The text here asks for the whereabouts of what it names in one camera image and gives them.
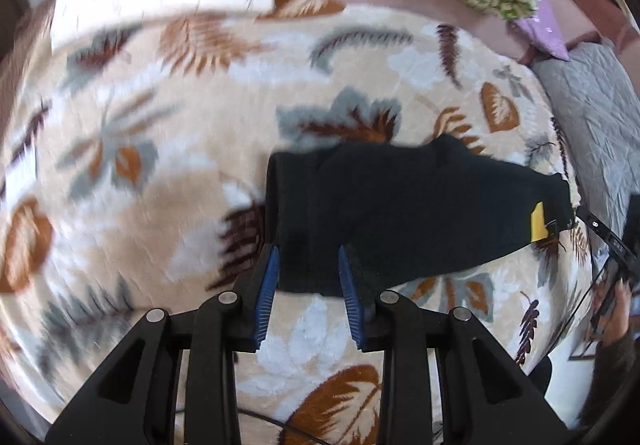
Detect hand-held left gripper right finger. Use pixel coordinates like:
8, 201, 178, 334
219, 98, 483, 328
337, 245, 572, 445

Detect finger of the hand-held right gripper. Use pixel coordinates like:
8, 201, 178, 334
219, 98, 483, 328
575, 206, 639, 272

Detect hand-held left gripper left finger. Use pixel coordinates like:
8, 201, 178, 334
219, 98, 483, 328
45, 244, 281, 445

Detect black pants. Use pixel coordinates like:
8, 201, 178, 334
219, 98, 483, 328
264, 134, 577, 322

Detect person's right forearm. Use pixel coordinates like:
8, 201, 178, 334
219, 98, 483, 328
577, 332, 639, 429

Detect person's right hand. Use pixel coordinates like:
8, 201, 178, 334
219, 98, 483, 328
594, 282, 633, 344

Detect grey quilted cover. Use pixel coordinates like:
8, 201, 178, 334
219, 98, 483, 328
530, 39, 640, 248

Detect leaf-print plush blanket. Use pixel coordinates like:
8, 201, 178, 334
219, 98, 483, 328
0, 0, 596, 445

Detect purple cloth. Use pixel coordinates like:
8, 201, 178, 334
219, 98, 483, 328
515, 0, 572, 62

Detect black cable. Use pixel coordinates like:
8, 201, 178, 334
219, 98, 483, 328
235, 406, 326, 444

